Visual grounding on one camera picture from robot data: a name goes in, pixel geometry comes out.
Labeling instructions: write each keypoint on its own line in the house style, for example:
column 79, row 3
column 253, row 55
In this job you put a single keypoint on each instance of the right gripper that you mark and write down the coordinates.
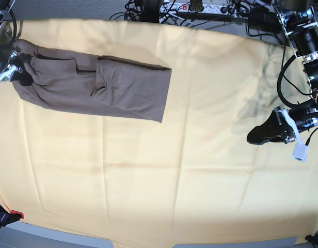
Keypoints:
column 14, row 70

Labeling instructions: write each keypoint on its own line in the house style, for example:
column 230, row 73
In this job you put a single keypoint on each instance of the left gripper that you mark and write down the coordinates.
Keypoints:
column 280, row 127

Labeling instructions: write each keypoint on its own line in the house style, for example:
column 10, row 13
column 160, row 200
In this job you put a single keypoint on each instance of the brown T-shirt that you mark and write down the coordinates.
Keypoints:
column 82, row 83

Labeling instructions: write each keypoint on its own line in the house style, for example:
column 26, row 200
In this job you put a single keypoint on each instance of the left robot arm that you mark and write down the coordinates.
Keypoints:
column 298, row 23

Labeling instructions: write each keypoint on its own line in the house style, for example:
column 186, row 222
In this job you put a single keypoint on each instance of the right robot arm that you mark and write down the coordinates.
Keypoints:
column 9, row 33

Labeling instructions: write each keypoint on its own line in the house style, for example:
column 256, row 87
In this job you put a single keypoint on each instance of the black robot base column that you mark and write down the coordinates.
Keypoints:
column 151, row 11

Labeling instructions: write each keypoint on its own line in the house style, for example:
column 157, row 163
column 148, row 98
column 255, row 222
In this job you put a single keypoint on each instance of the yellow table cloth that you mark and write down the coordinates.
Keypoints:
column 192, row 178

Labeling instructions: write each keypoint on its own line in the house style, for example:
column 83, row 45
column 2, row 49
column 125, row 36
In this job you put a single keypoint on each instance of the black power adapter box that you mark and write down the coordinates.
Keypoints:
column 264, row 19

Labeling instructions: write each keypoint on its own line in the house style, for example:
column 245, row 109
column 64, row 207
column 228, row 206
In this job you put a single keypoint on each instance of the black clamp right corner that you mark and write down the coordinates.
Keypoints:
column 313, row 240

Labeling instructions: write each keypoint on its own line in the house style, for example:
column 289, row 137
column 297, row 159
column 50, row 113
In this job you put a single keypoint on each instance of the white power strip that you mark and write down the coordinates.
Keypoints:
column 208, row 10

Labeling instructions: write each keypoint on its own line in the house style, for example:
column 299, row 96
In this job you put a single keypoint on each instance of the blue red clamp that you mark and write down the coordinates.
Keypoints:
column 7, row 218

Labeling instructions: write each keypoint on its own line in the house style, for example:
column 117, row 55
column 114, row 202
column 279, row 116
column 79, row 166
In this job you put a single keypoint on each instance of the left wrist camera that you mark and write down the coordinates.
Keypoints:
column 300, row 152

